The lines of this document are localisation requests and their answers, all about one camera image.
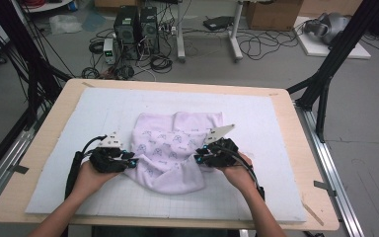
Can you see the aluminium rail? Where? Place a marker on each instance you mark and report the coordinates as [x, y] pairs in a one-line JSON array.
[[10, 154], [332, 177]]

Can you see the grey tape piece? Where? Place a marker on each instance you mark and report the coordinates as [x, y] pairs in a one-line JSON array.
[[324, 187], [19, 169]]

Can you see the teal plastic sheet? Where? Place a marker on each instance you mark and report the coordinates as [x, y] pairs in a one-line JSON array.
[[93, 21]]

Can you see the large cardboard box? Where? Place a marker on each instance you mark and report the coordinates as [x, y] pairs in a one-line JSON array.
[[273, 15]]

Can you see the white foam mat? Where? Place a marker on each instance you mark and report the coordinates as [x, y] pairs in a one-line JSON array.
[[112, 108]]

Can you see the white floor board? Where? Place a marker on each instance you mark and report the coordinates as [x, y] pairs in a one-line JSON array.
[[312, 46]]

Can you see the white power strip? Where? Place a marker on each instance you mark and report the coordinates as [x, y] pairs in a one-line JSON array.
[[169, 30]]

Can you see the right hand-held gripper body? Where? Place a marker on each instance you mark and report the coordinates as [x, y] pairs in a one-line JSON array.
[[222, 154]]

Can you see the thin wooden stick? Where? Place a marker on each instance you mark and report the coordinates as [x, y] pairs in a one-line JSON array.
[[312, 213]]

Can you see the wide black computer tower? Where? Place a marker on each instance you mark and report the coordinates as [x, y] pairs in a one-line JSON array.
[[126, 31]]

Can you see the grey headset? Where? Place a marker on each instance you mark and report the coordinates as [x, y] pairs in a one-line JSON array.
[[327, 28]]

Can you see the person's left hand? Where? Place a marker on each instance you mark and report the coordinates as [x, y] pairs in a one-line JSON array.
[[89, 181]]

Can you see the black metal frame post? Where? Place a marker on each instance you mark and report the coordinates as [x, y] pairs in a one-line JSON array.
[[29, 65], [335, 59]]

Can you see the white desk leg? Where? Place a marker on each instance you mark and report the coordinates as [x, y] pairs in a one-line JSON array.
[[180, 33], [235, 36]]

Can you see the narrow black computer tower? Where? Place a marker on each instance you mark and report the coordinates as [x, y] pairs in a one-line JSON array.
[[149, 29]]

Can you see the lavender printed towel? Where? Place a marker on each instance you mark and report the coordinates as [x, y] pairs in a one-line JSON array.
[[167, 158]]

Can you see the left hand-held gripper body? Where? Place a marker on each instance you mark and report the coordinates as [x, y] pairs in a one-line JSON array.
[[107, 161]]

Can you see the black flat laptop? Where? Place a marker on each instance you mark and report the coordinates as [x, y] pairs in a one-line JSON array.
[[218, 23]]

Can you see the white power supply box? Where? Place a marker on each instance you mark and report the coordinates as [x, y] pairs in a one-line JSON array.
[[109, 51]]

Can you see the person's right hand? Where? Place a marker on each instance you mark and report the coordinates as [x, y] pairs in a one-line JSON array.
[[240, 176]]

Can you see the clear plastic bag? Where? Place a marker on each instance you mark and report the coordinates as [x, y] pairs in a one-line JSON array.
[[65, 24]]

